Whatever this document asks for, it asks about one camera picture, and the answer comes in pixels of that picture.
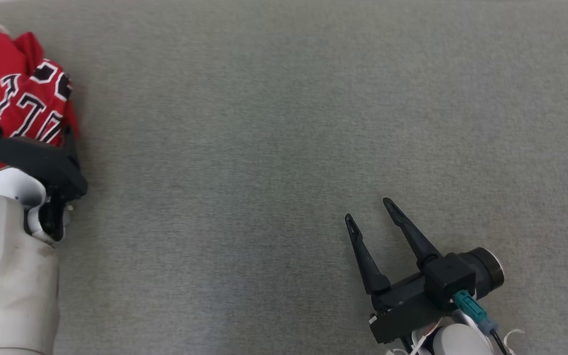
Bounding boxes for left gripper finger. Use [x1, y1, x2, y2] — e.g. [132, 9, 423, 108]
[65, 126, 77, 166]

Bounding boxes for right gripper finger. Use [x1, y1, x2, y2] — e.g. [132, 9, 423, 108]
[345, 213, 391, 295]
[383, 198, 443, 269]

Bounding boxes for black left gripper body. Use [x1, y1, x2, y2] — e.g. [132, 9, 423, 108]
[0, 136, 88, 204]

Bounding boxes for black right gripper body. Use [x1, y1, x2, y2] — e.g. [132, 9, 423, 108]
[369, 273, 458, 345]

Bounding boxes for red Bulls basketball jersey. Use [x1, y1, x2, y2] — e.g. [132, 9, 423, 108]
[0, 58, 80, 190]

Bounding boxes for grey fabric sofa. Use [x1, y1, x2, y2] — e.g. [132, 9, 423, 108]
[0, 0, 568, 355]

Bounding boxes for thin white red wire bundle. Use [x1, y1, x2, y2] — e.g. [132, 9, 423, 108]
[385, 325, 442, 355]

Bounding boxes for right black cable teal plug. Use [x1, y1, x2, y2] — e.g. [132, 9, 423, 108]
[453, 290, 512, 355]

